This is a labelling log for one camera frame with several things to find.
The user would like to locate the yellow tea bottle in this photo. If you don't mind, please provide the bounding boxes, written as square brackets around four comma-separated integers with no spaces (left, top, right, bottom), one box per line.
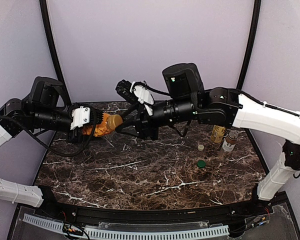
[210,125,226,149]

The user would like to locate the white slotted cable duct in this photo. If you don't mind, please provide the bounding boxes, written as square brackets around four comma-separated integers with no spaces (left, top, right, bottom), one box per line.
[22,213,230,240]

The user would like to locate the gold bottle cap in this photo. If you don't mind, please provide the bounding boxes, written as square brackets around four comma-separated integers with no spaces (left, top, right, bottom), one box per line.
[106,114,123,131]

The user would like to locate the black front rail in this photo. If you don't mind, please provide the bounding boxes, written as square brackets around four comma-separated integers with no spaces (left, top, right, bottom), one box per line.
[35,200,273,225]

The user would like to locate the left black frame post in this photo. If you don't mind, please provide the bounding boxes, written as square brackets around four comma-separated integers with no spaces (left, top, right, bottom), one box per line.
[39,0,72,106]

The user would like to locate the black frame post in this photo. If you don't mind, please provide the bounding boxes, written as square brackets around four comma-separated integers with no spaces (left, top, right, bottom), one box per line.
[235,0,262,90]
[39,0,72,106]

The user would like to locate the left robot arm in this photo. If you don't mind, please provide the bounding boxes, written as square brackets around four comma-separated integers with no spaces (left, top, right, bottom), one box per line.
[0,76,103,209]

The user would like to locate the orange tea bottle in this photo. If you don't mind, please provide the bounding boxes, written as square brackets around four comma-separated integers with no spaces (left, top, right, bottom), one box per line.
[84,113,115,137]

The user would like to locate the pale cream bottle cap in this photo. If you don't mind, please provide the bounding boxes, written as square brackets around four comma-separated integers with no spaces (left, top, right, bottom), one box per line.
[197,144,205,151]

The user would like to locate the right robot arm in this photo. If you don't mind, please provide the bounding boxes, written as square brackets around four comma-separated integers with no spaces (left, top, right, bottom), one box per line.
[115,63,300,202]

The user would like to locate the green cap brown bottle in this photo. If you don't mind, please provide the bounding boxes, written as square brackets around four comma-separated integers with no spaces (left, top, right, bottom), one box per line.
[218,130,238,161]

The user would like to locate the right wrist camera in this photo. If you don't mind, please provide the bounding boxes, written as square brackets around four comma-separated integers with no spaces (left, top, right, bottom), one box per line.
[115,79,155,116]

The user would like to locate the right black frame post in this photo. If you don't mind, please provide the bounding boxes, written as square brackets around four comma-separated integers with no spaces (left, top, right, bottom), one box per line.
[235,0,262,90]

